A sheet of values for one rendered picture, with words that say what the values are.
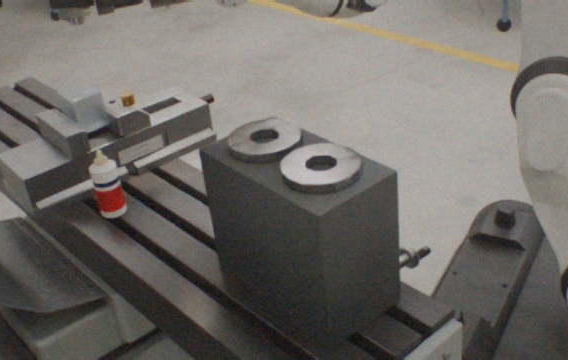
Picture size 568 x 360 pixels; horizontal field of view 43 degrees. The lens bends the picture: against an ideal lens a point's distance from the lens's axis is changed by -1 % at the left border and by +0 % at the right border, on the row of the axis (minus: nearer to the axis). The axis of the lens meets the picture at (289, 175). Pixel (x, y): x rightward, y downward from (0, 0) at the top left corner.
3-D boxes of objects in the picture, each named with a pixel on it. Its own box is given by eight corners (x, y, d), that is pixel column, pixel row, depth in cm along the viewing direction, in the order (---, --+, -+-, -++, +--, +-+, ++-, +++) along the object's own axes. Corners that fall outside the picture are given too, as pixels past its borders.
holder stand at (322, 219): (287, 230, 105) (272, 104, 94) (402, 300, 89) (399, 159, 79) (219, 269, 98) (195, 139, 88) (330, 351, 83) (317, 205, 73)
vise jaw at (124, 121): (117, 105, 131) (113, 85, 129) (152, 126, 122) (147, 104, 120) (87, 117, 128) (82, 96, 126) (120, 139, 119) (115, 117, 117)
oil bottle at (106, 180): (119, 201, 116) (103, 140, 110) (132, 210, 113) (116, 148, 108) (96, 212, 114) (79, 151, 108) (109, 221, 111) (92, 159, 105)
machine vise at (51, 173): (176, 115, 141) (166, 63, 136) (220, 139, 131) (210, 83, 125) (3, 187, 124) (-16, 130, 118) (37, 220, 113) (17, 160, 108)
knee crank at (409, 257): (418, 248, 171) (417, 227, 168) (438, 258, 167) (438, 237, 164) (353, 294, 160) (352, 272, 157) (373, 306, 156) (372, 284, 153)
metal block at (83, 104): (93, 114, 125) (85, 82, 122) (109, 124, 121) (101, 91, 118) (65, 124, 122) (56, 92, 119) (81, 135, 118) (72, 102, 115)
